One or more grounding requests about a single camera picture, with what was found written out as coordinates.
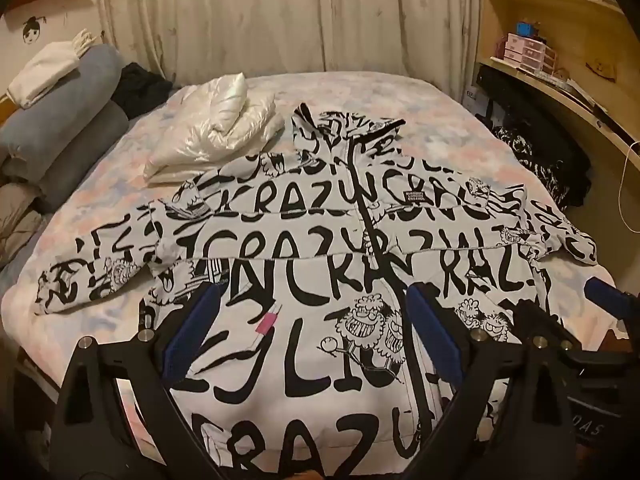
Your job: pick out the black patterned cloth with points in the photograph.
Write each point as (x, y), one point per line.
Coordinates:
(540, 160)

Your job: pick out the white shiny puffer jacket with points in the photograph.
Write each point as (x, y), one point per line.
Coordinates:
(215, 120)

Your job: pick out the small blue box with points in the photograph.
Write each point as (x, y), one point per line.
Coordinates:
(527, 28)

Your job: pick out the beige folded bedding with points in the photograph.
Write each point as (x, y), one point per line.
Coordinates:
(20, 220)

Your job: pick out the white printed box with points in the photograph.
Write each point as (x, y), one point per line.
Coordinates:
(475, 101)

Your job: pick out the pale patterned curtain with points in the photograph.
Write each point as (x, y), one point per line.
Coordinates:
(280, 15)

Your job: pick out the white folded cloth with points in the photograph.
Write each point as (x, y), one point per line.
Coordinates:
(45, 72)

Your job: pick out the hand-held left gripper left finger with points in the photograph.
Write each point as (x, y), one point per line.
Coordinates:
(192, 325)

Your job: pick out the pink drawer boxes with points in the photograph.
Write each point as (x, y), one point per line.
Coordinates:
(529, 52)

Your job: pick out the black crumpled cloth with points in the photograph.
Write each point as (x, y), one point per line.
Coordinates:
(142, 90)

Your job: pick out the brown paper tag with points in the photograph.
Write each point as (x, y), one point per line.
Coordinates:
(600, 67)

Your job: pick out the black and white printed jacket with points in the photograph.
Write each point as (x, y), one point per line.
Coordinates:
(310, 240)

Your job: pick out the grey rolled bedding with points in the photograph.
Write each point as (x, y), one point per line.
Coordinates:
(85, 145)

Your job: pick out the blue-grey rolled bedding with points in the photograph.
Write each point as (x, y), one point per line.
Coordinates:
(60, 95)

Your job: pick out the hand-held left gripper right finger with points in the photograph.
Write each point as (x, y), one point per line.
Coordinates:
(435, 332)

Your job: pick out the pastel patterned blanket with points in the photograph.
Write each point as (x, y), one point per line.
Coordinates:
(450, 120)

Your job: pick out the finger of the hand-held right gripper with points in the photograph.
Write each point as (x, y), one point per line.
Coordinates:
(535, 317)
(605, 296)

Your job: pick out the wooden shelf unit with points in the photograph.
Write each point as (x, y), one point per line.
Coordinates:
(590, 110)

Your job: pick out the cartoon face wall sticker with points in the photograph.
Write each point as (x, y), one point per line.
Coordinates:
(33, 31)

